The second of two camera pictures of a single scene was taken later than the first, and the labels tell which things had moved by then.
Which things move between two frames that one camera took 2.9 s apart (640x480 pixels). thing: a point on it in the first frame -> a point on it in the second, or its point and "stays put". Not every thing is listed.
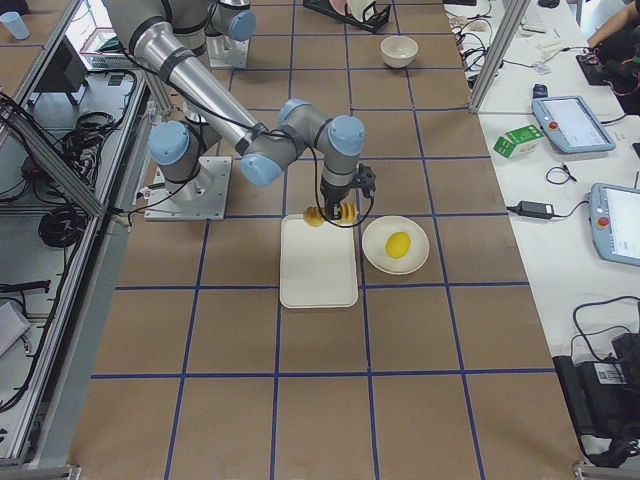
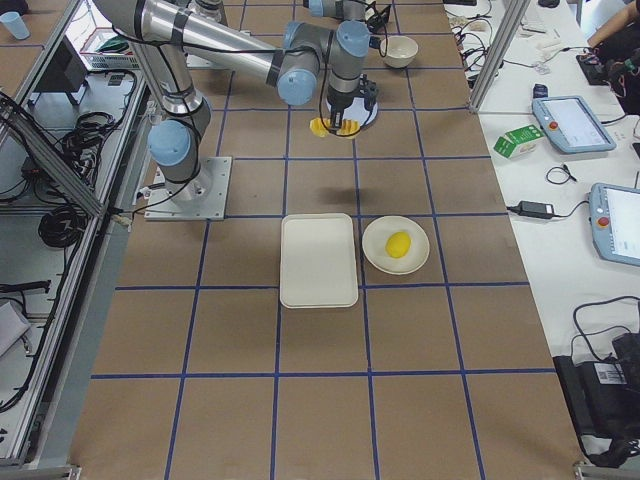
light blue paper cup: [14, 23] stays put
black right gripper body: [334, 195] -> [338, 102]
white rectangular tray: [318, 266] stays put
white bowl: [399, 51] stays put
